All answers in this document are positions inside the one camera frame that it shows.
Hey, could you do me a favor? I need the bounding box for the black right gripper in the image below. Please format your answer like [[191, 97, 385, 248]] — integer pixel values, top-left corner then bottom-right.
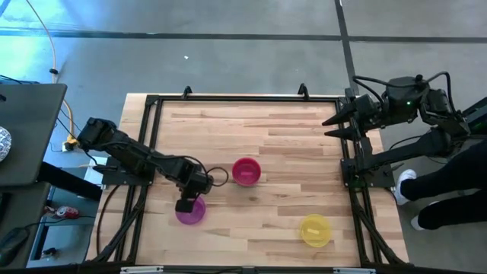
[[321, 94, 384, 141]]

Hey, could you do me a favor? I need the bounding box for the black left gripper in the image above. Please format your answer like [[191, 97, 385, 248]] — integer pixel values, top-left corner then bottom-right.
[[174, 167, 215, 214]]

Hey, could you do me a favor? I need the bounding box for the purple translucent plastic bowl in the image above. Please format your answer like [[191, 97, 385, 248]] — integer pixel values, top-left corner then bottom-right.
[[174, 195, 207, 226]]

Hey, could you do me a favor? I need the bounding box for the pink translucent plastic bowl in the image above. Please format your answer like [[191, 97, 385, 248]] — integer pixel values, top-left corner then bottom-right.
[[231, 157, 263, 187]]

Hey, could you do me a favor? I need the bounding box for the yellow translucent plastic bowl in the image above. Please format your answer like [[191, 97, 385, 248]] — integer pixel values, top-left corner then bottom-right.
[[299, 213, 333, 249]]

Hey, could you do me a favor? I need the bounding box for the black desk leg bar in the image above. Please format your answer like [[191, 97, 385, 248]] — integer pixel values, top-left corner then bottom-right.
[[37, 162, 104, 202]]

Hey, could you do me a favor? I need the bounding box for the person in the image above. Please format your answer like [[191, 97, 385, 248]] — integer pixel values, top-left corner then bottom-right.
[[393, 139, 487, 231]]

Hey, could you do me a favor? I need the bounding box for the grey metal cart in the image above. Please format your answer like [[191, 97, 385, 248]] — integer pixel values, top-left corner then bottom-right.
[[462, 97, 487, 136]]

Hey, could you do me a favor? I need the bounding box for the black side desk surface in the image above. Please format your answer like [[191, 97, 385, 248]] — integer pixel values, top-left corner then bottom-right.
[[0, 181, 53, 269]]

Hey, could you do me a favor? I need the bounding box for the dark grey desk top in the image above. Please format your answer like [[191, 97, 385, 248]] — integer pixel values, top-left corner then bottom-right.
[[0, 83, 68, 187]]

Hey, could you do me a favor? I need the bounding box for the silver patterned ball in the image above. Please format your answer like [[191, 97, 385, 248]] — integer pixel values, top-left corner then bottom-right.
[[0, 127, 12, 164]]

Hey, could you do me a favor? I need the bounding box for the silver mounting bracket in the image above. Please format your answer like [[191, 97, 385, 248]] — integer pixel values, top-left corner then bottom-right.
[[119, 266, 164, 274], [333, 267, 377, 274]]

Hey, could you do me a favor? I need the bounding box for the black aluminium table frame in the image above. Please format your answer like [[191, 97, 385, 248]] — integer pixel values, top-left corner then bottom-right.
[[88, 94, 410, 267]]

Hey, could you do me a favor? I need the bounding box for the cream floor cable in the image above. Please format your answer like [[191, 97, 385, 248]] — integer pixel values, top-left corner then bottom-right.
[[24, 0, 77, 142]]

